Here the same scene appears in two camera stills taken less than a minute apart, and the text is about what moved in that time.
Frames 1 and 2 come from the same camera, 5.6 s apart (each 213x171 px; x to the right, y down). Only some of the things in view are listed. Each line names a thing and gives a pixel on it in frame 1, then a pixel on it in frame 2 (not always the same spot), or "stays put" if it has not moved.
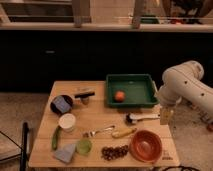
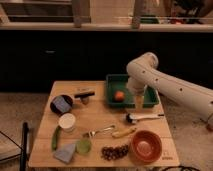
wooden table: (79, 130) stays put
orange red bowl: (146, 145) stays put
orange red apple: (119, 96) stays put
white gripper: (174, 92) -> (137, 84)
